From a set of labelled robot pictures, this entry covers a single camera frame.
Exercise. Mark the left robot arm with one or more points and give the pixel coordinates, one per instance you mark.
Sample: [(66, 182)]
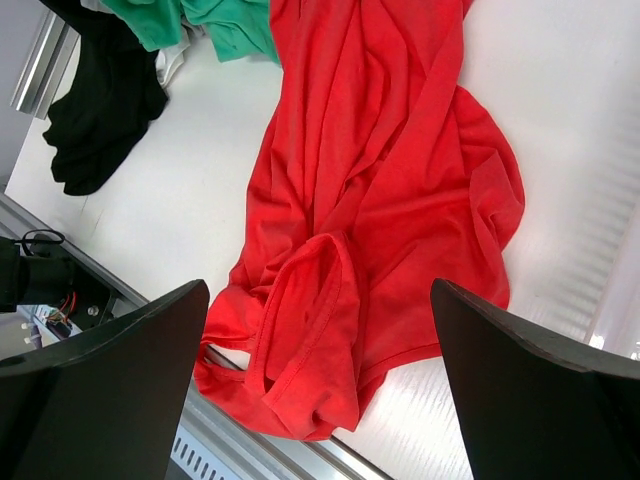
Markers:
[(31, 279)]

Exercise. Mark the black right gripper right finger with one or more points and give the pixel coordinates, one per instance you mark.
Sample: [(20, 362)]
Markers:
[(532, 403)]

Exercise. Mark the green tank top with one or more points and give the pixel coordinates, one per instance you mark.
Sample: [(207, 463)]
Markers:
[(237, 28)]

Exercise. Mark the red tank top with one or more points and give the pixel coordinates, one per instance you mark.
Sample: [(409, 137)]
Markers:
[(378, 173)]

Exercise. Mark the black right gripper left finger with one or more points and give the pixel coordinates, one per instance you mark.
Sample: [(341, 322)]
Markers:
[(105, 403)]

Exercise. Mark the white slotted cable duct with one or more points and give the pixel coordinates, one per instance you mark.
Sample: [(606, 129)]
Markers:
[(197, 461)]

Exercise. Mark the white tank top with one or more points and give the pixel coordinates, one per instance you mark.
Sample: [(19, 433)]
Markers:
[(169, 60)]

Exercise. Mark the left aluminium frame post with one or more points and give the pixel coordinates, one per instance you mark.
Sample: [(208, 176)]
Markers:
[(45, 66)]

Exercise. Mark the black tank top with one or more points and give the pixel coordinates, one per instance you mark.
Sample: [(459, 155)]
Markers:
[(113, 98)]

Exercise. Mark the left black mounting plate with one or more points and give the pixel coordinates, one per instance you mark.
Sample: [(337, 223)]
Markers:
[(89, 305)]

